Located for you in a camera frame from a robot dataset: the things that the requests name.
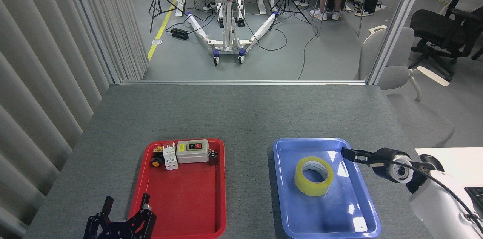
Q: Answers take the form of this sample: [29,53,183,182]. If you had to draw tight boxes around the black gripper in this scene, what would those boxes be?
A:
[84,193,157,239]
[341,147,412,182]

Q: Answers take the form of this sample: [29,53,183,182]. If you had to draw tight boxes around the yellow tape roll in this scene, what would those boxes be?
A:
[294,156,334,197]

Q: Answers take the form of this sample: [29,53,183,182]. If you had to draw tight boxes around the red plastic tray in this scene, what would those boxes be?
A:
[128,138,226,239]

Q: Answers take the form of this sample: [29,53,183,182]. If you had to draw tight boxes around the blue plastic tray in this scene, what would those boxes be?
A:
[273,138,381,239]

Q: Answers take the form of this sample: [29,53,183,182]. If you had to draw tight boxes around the white circuit breaker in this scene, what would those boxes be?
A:
[163,142,178,171]

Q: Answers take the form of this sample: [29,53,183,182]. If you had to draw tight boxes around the white desk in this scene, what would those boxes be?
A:
[415,147,483,194]

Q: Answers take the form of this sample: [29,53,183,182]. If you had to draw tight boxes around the grey office chair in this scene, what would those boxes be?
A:
[354,25,455,148]

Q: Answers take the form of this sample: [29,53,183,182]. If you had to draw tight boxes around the black keyboard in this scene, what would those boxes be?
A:
[465,187,483,217]

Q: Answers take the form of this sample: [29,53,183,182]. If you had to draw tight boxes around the black office chair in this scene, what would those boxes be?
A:
[409,0,483,81]

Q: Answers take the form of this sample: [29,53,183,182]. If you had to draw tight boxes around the black power adapter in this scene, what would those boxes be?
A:
[171,28,189,41]

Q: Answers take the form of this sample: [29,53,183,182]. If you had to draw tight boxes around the grey push button switch box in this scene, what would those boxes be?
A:
[176,140,209,164]

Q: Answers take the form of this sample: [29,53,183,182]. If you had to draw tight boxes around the silver frame rail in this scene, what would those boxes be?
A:
[120,80,367,86]

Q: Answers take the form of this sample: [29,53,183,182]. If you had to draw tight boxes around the silver frame post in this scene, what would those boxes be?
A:
[366,0,431,86]

